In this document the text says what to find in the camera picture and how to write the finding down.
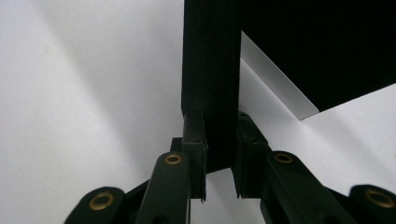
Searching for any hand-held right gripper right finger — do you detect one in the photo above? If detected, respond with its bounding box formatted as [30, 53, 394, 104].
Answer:
[231, 110, 271, 201]

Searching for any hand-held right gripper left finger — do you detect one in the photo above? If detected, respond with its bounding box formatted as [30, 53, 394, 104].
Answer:
[170, 112, 209, 203]

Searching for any black strip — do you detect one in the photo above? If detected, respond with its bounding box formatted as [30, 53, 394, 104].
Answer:
[180, 0, 243, 174]

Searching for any black panel with silver edges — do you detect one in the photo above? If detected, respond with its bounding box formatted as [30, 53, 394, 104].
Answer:
[239, 0, 396, 121]

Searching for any white paper sheet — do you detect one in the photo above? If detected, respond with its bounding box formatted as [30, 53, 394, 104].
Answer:
[0, 0, 396, 224]

